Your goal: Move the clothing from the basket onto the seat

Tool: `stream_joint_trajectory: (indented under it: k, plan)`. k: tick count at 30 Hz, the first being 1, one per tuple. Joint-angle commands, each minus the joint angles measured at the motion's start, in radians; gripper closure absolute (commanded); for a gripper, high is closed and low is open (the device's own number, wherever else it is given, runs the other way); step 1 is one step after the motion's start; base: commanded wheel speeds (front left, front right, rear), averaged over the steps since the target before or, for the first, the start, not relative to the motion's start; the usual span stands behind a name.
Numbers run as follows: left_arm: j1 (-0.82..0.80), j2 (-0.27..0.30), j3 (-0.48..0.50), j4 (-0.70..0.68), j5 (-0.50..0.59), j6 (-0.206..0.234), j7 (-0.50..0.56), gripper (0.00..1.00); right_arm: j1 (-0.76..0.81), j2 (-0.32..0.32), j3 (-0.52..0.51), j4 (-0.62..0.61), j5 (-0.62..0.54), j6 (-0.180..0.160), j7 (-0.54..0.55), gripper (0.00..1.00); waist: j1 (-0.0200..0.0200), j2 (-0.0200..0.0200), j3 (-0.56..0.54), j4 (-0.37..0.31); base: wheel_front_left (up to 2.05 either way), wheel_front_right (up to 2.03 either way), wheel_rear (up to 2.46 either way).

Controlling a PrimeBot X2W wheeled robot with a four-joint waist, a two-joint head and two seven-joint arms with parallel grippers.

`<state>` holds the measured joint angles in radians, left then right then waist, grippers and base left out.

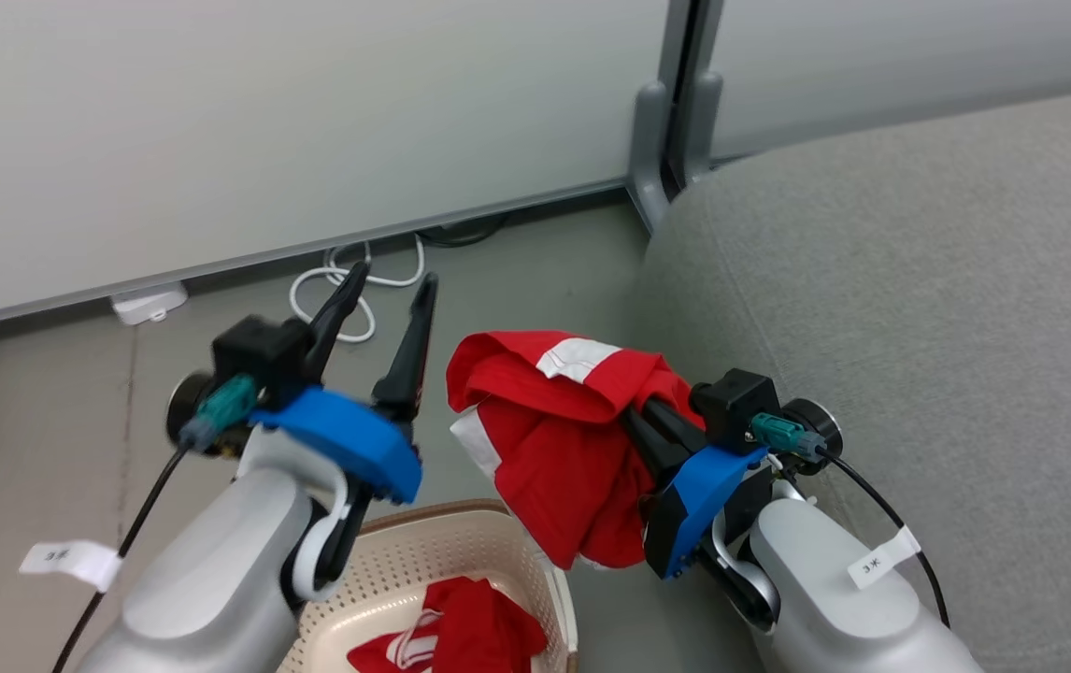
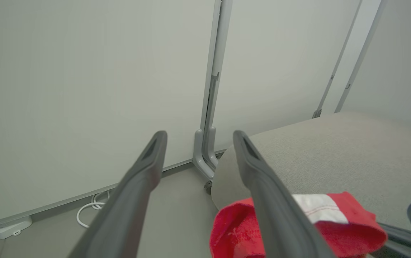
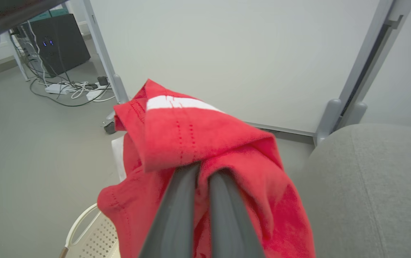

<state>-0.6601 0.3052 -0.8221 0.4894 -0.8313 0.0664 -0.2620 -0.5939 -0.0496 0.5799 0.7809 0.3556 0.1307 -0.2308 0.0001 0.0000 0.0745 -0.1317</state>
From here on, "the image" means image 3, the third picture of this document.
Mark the cream perforated laundry basket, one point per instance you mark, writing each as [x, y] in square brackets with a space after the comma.
[96, 238]

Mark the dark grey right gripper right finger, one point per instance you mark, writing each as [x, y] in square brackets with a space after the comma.
[228, 222]

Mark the grey fabric sofa seat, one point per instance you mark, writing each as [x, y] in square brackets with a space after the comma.
[370, 193]

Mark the white desk leg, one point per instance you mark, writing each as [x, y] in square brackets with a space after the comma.
[18, 59]

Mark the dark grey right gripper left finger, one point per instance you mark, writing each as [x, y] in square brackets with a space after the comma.
[175, 215]

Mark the white partition panel grey frame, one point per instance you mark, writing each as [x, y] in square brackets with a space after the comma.
[227, 53]

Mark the black power adapter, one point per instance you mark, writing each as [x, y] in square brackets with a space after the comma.
[102, 80]

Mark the red garment with white stripe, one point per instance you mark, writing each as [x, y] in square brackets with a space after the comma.
[205, 150]

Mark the black computer tower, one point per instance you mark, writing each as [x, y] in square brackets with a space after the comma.
[60, 43]

